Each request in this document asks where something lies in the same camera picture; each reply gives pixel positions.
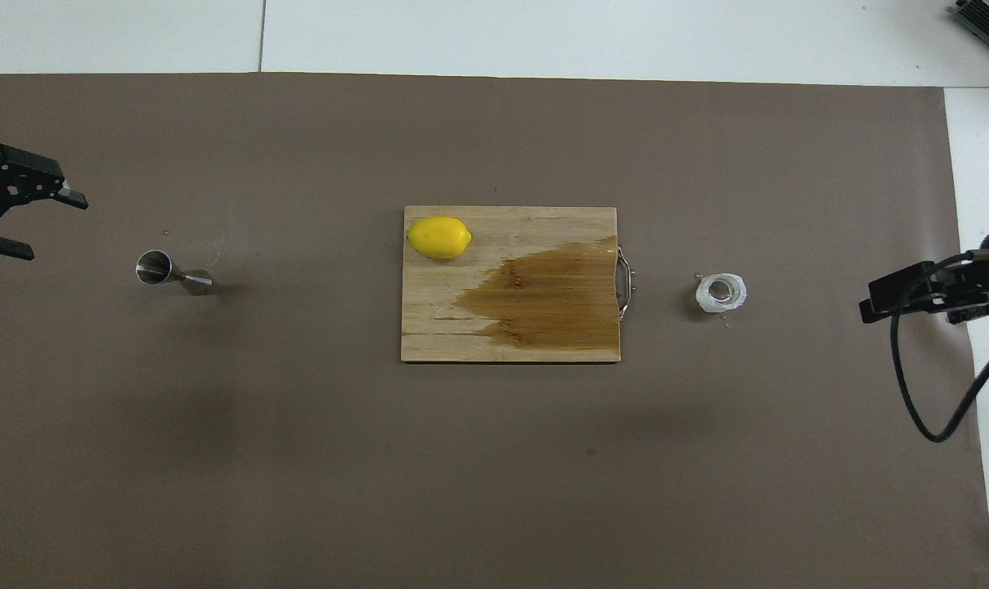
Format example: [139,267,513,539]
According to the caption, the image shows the steel double jigger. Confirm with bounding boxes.
[136,250,214,296]

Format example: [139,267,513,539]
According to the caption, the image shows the small clear glass cup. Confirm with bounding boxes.
[695,272,748,314]

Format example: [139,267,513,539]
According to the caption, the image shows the brown table mat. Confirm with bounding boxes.
[0,72,989,589]

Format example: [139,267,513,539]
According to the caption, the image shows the yellow lemon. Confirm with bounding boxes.
[407,215,473,261]

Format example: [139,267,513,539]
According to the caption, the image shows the wooden cutting board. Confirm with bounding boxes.
[400,205,636,365]

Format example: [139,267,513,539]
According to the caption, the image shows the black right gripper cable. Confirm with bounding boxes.
[891,252,989,443]

